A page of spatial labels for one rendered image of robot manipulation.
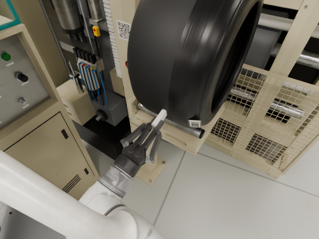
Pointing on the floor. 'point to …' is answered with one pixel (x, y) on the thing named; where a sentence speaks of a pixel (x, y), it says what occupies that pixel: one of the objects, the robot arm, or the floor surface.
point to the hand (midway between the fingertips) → (159, 119)
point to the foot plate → (161, 163)
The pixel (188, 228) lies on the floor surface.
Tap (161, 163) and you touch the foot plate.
